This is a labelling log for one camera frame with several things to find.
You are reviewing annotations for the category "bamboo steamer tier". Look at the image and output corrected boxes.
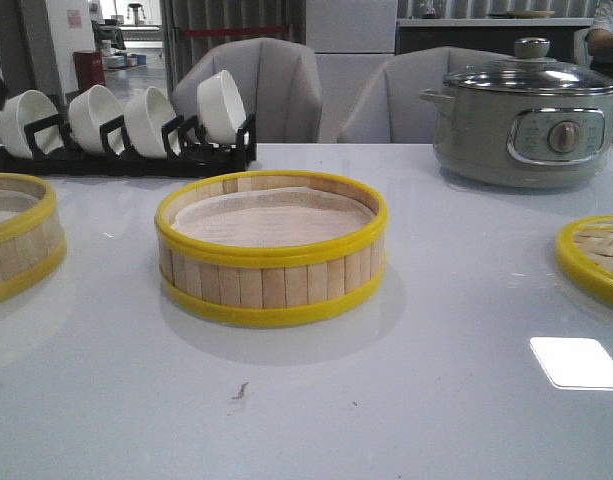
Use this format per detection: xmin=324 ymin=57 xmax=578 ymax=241
xmin=155 ymin=170 xmax=388 ymax=327
xmin=0 ymin=173 xmax=67 ymax=302

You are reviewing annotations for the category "woven bamboo steamer lid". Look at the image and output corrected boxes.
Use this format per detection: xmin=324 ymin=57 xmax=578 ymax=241
xmin=555 ymin=214 xmax=613 ymax=307

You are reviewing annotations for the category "white liner cloth centre tier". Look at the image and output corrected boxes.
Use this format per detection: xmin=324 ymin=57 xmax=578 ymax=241
xmin=172 ymin=187 xmax=375 ymax=248

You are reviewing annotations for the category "white liner cloth tier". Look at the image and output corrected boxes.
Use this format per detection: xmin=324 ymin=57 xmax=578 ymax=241
xmin=172 ymin=187 xmax=375 ymax=248
xmin=0 ymin=190 xmax=38 ymax=223

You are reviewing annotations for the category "black bowl rack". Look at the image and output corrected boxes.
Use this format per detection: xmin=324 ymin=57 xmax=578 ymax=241
xmin=0 ymin=113 xmax=256 ymax=178

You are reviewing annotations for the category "white bowl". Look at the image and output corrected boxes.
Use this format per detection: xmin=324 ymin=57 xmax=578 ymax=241
xmin=196 ymin=70 xmax=246 ymax=145
xmin=0 ymin=90 xmax=58 ymax=159
xmin=68 ymin=84 xmax=124 ymax=155
xmin=124 ymin=87 xmax=176 ymax=159

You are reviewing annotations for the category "grey chair left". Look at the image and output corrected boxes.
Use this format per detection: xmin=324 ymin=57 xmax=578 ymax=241
xmin=171 ymin=38 xmax=322 ymax=143

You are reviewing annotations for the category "white cabinet column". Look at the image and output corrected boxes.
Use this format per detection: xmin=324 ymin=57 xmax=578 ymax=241
xmin=305 ymin=0 xmax=400 ymax=145

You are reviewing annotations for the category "red barrier belt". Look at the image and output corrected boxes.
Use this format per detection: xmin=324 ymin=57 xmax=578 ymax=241
xmin=177 ymin=24 xmax=291 ymax=38

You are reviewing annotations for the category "grey electric cooking pot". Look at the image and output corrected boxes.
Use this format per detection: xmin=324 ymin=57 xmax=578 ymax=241
xmin=420 ymin=86 xmax=613 ymax=189

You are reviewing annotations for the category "dark counter with white top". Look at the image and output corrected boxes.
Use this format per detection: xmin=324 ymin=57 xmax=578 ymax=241
xmin=395 ymin=17 xmax=592 ymax=60

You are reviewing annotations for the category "red bin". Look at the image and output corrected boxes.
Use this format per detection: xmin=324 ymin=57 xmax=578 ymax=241
xmin=73 ymin=50 xmax=105 ymax=92

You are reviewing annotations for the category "glass pot lid with knob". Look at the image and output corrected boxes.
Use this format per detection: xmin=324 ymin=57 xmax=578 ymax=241
xmin=444 ymin=37 xmax=613 ymax=95

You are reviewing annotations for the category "white bowl far left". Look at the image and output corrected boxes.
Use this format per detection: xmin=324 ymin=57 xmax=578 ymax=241
xmin=0 ymin=90 xmax=58 ymax=159

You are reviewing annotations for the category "shallow plate on counter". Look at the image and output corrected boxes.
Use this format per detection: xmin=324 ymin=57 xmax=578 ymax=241
xmin=486 ymin=10 xmax=555 ymax=19

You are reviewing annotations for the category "seated person at right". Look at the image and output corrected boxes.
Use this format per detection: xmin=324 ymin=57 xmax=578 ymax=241
xmin=585 ymin=0 xmax=613 ymax=77

